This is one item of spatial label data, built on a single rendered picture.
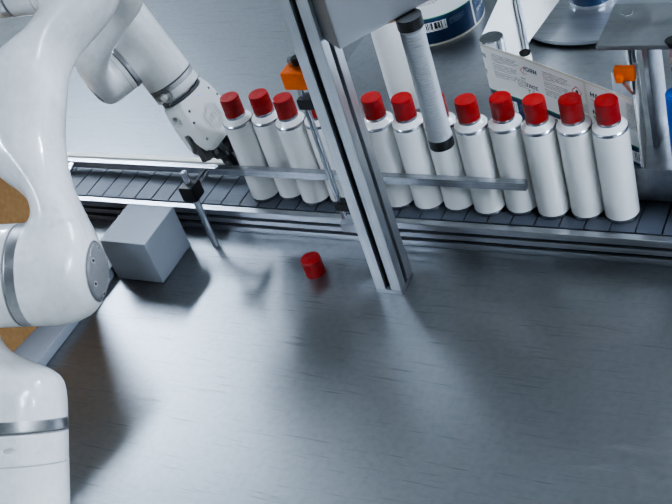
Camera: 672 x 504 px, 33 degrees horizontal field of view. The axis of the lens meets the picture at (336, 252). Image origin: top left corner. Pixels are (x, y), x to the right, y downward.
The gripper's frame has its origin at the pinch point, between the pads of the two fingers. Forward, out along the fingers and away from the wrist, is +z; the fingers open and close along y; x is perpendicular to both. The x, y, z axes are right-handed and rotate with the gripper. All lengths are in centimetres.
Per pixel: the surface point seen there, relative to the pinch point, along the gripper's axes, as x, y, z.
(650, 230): -65, -4, 30
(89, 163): 26.5, -4.4, -11.2
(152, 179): 22.5, 1.3, -1.3
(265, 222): -2.8, -5.7, 10.2
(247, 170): -6.0, -4.4, 0.3
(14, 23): 285, 206, -2
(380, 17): -53, -13, -19
